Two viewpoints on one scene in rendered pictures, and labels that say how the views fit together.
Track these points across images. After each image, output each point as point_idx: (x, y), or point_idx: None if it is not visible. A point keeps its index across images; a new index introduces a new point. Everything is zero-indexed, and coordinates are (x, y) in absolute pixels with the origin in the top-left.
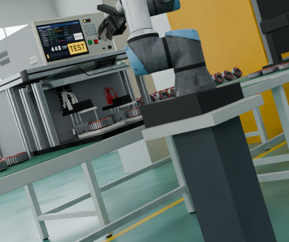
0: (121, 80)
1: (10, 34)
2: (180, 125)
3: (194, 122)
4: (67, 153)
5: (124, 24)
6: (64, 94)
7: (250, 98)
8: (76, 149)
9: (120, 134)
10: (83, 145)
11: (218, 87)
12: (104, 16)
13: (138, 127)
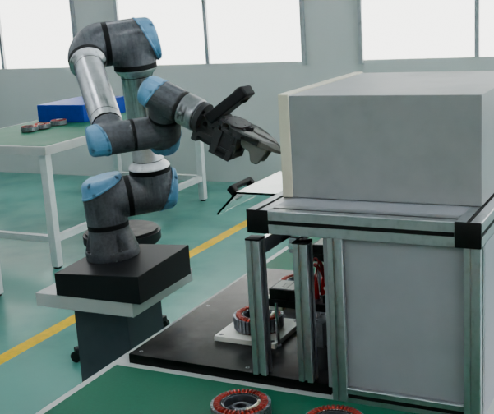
0: (313, 279)
1: (435, 71)
2: None
3: None
4: (279, 254)
5: (207, 144)
6: None
7: (53, 284)
8: (277, 259)
9: (235, 280)
10: (280, 267)
11: (83, 263)
12: (279, 107)
13: (219, 292)
